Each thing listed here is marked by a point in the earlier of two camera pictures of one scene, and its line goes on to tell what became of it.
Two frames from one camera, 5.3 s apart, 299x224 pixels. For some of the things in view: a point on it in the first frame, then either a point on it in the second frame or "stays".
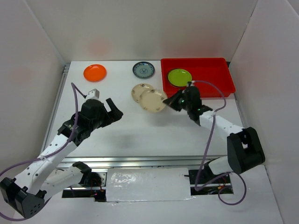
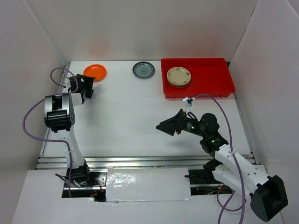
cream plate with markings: x=151 y=100 → x=179 y=75
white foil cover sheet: x=147 y=185 stays
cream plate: x=138 y=90 → x=176 y=86
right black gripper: x=173 y=101 → x=175 y=122
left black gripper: x=115 y=115 → x=88 y=82
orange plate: x=95 y=73 stays
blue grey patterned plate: x=143 y=69 stays
